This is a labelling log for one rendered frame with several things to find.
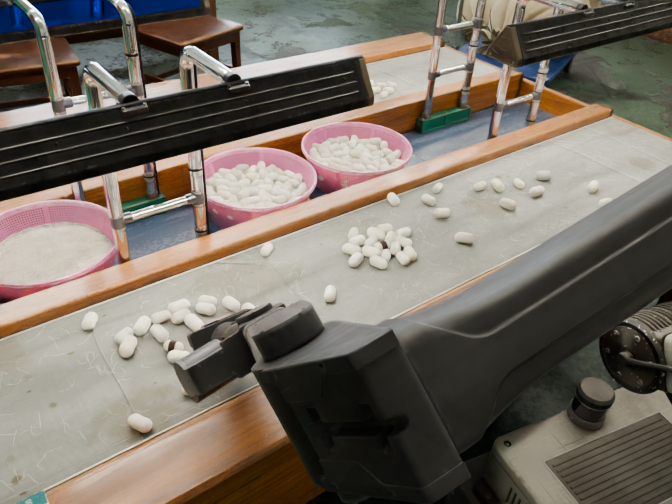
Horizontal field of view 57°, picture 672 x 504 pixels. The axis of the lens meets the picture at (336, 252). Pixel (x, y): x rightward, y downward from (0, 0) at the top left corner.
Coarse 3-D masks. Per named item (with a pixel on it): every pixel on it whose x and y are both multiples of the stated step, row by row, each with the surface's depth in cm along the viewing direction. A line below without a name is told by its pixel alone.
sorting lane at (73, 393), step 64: (448, 192) 138; (512, 192) 140; (576, 192) 141; (256, 256) 116; (320, 256) 117; (448, 256) 119; (512, 256) 120; (64, 320) 99; (128, 320) 100; (0, 384) 88; (64, 384) 89; (128, 384) 90; (256, 384) 91; (0, 448) 80; (64, 448) 80; (128, 448) 81
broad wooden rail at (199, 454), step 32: (224, 416) 83; (256, 416) 83; (160, 448) 78; (192, 448) 78; (224, 448) 79; (256, 448) 79; (288, 448) 81; (96, 480) 74; (128, 480) 74; (160, 480) 75; (192, 480) 75; (224, 480) 76; (256, 480) 81; (288, 480) 86
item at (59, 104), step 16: (16, 0) 110; (112, 0) 113; (32, 16) 104; (128, 16) 112; (48, 32) 106; (128, 32) 113; (48, 48) 106; (128, 48) 115; (48, 64) 108; (128, 64) 117; (48, 80) 109; (144, 80) 121; (80, 96) 115; (144, 96) 122; (64, 112) 114; (144, 176) 131; (80, 192) 123; (160, 192) 137; (128, 208) 131
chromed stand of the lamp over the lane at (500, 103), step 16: (528, 0) 137; (544, 0) 134; (560, 0) 131; (608, 0) 138; (624, 0) 135; (544, 64) 156; (544, 80) 159; (496, 96) 153; (528, 96) 159; (496, 112) 154; (528, 112) 165; (496, 128) 157
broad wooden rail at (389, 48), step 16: (336, 48) 206; (352, 48) 207; (368, 48) 208; (384, 48) 208; (400, 48) 209; (416, 48) 212; (256, 64) 190; (272, 64) 191; (288, 64) 191; (304, 64) 192; (176, 80) 176; (208, 80) 178; (16, 112) 154; (32, 112) 155; (48, 112) 155
